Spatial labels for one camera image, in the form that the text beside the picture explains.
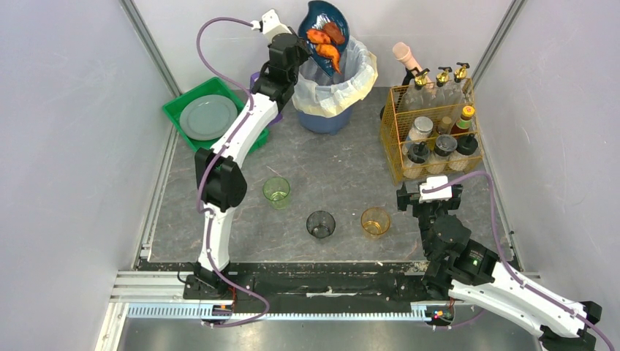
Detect grey round plate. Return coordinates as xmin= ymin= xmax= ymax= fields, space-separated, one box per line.
xmin=179 ymin=94 xmax=238 ymax=141

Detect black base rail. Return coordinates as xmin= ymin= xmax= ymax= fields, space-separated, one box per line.
xmin=181 ymin=261 xmax=471 ymax=311

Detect white cable duct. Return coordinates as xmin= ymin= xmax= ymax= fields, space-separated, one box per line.
xmin=126 ymin=303 xmax=453 ymax=323

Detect white blue canister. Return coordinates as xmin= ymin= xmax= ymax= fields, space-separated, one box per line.
xmin=406 ymin=116 xmax=434 ymax=143

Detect yellow wire basket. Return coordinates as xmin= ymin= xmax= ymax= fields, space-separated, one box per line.
xmin=379 ymin=78 xmax=484 ymax=184

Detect red sauce bottle yellow cap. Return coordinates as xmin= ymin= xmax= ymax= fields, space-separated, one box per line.
xmin=450 ymin=105 xmax=476 ymax=135

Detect dark grey glass cup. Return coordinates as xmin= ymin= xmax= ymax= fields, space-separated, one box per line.
xmin=306 ymin=211 xmax=336 ymax=239

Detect amber glass cup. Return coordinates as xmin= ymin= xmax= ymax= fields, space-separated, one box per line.
xmin=360 ymin=207 xmax=391 ymax=238

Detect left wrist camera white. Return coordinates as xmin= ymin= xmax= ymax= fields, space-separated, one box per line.
xmin=250 ymin=9 xmax=293 ymax=38

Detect spice jar black lid beans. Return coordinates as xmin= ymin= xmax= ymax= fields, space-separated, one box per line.
xmin=448 ymin=134 xmax=479 ymax=171

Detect spice jar black lid powder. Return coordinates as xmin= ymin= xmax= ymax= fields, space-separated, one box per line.
xmin=403 ymin=142 xmax=430 ymax=179

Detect blue snack bag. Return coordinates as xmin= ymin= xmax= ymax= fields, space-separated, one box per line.
xmin=298 ymin=1 xmax=349 ymax=77

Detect orange chicken wing on blue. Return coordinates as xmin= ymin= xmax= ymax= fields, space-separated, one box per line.
xmin=306 ymin=29 xmax=341 ymax=74

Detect clear glass oil bottle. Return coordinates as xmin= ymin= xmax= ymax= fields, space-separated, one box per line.
xmin=428 ymin=67 xmax=453 ymax=108

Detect white plastic bin liner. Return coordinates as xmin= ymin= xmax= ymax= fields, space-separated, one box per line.
xmin=291 ymin=37 xmax=378 ymax=118

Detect blue trash bin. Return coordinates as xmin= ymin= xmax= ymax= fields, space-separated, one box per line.
xmin=297 ymin=106 xmax=353 ymax=135

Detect glass oil bottle dark liquid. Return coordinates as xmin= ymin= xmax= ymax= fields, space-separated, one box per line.
xmin=400 ymin=68 xmax=430 ymax=112

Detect black microphone stand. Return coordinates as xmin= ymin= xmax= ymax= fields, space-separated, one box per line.
xmin=393 ymin=69 xmax=417 ymax=112

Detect purple cable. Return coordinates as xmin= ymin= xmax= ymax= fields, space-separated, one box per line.
xmin=195 ymin=17 xmax=271 ymax=329
xmin=421 ymin=169 xmax=616 ymax=351

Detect green glass cup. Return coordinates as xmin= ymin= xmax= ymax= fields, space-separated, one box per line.
xmin=262 ymin=176 xmax=291 ymax=210

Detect beige microphone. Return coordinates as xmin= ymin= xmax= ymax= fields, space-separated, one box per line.
xmin=392 ymin=42 xmax=423 ymax=76

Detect brown chicken piece on blue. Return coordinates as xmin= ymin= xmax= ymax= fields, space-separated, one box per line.
xmin=322 ymin=22 xmax=346 ymax=45

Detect glass oil bottle amber residue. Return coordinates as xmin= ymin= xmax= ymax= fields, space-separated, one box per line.
xmin=445 ymin=62 xmax=470 ymax=105

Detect small yellow oil bottle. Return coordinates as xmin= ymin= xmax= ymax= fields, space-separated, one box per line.
xmin=434 ymin=116 xmax=453 ymax=137

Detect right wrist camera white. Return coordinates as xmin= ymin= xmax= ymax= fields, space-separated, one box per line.
xmin=418 ymin=175 xmax=453 ymax=203

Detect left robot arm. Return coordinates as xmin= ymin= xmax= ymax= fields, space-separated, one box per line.
xmin=186 ymin=33 xmax=311 ymax=296

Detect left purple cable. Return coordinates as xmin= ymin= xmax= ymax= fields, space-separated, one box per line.
xmin=195 ymin=17 xmax=271 ymax=329

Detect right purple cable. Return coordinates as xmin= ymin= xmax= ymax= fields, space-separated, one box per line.
xmin=421 ymin=169 xmax=616 ymax=351

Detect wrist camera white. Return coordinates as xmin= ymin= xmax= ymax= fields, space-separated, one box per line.
xmin=418 ymin=175 xmax=453 ymax=203
xmin=250 ymin=9 xmax=293 ymax=38

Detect purple metronome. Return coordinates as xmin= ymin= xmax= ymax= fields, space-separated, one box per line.
xmin=249 ymin=72 xmax=283 ymax=128

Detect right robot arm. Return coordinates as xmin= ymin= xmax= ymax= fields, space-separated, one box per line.
xmin=396 ymin=183 xmax=602 ymax=350

